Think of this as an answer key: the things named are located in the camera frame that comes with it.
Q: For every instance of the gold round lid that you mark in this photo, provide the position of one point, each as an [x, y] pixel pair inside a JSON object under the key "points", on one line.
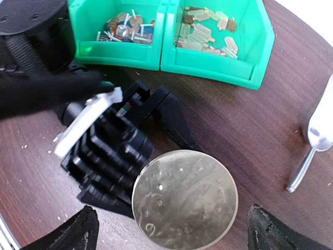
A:
{"points": [[185, 199]]}

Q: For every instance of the green candy bin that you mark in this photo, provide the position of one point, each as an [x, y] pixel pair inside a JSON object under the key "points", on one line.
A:
{"points": [[228, 41], [89, 19]]}

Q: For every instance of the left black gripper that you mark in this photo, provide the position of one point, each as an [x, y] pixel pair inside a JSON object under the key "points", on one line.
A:
{"points": [[139, 103]]}

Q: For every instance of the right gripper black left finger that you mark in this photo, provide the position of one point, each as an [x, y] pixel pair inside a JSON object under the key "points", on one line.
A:
{"points": [[78, 232]]}

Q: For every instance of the silver metal scoop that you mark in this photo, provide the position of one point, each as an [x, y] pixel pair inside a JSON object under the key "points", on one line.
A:
{"points": [[319, 134]]}

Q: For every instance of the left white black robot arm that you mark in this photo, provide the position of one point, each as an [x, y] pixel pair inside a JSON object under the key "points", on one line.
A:
{"points": [[38, 72]]}

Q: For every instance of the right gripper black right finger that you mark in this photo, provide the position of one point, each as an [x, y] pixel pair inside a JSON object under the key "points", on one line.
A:
{"points": [[265, 231]]}

